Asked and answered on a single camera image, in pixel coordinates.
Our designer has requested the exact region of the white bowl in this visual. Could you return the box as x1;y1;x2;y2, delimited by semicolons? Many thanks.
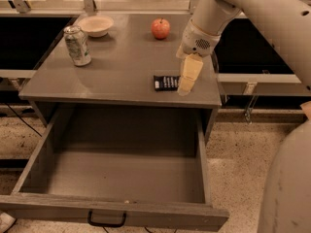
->
78;16;114;38

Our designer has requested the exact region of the silver soda can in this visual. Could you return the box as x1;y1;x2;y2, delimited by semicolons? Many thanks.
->
63;25;91;66

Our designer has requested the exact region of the black drawer handle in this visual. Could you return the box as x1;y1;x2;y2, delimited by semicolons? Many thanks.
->
87;210;127;228

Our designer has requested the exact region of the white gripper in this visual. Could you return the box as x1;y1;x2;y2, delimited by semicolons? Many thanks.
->
176;20;220;96

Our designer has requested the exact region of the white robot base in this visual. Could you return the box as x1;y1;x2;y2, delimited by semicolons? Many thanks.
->
258;120;311;233

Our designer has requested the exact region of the dark blue rxbar wrapper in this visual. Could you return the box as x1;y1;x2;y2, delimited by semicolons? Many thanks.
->
154;76;180;91

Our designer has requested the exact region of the black floor cable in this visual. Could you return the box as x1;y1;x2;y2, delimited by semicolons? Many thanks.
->
3;102;43;138

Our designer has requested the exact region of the grey drawer cabinet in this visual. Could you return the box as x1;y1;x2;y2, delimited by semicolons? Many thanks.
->
19;13;221;136

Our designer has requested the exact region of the red apple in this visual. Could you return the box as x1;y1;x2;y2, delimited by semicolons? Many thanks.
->
151;18;170;40

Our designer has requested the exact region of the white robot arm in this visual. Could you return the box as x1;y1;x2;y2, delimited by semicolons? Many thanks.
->
176;0;311;90

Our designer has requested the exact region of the open grey top drawer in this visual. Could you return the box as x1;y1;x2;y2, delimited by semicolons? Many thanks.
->
0;104;229;231

